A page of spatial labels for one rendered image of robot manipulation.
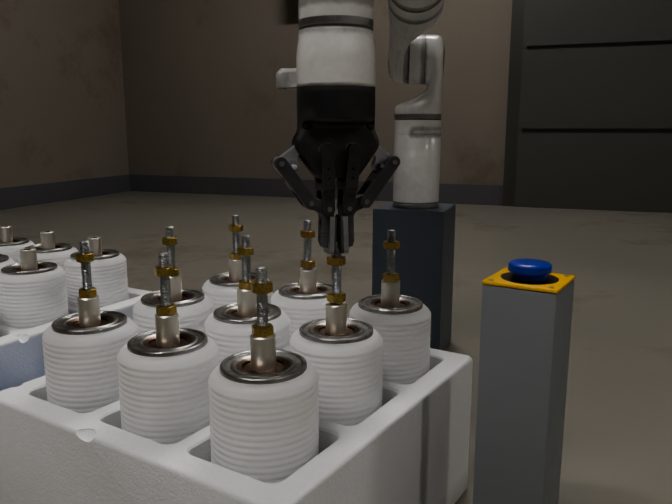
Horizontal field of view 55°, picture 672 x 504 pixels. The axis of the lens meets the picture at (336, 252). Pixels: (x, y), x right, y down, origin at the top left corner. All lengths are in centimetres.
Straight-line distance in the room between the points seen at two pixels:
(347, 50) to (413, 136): 67
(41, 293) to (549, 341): 70
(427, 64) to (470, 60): 272
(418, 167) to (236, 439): 81
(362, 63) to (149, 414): 37
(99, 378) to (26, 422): 8
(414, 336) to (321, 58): 32
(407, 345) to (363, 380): 11
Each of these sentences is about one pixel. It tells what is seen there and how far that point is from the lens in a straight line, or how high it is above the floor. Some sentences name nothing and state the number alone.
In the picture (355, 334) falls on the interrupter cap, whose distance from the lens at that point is 64.
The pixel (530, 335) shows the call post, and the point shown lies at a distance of 62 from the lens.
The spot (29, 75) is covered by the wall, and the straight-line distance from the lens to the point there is 430.
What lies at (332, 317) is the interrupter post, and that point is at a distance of 65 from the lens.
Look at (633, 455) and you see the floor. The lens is 104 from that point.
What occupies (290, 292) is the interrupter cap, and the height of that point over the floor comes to 25.
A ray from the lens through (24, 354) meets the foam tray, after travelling 97.
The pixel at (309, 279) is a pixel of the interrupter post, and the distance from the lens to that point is 80.
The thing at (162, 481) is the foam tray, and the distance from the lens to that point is 59.
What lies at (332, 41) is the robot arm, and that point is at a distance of 60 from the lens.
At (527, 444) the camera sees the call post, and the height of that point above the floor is 16.
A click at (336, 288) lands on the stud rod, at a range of 65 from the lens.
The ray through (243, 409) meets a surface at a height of 23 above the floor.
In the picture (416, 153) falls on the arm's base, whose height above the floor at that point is 41.
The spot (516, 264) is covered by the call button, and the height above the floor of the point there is 33.
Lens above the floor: 46
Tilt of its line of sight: 11 degrees down
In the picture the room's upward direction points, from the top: straight up
